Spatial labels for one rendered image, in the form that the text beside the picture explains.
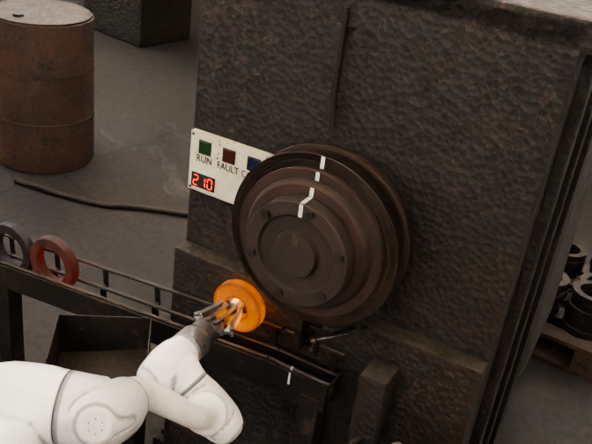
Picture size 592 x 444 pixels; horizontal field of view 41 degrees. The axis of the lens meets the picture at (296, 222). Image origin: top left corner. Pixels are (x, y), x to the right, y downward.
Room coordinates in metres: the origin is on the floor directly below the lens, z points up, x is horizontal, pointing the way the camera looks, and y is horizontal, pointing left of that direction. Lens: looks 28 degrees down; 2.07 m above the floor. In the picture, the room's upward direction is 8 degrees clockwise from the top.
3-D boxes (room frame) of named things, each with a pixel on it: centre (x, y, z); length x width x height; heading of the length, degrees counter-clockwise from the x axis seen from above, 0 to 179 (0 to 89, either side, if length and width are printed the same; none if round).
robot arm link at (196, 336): (1.63, 0.22, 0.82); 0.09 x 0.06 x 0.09; 65
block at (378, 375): (1.67, -0.28, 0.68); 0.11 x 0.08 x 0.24; 155
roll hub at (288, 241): (1.67, -0.02, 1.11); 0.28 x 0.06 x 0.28; 65
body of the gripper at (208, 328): (1.70, 0.19, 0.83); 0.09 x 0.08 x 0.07; 155
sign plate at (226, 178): (2.00, 0.20, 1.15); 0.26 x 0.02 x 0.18; 65
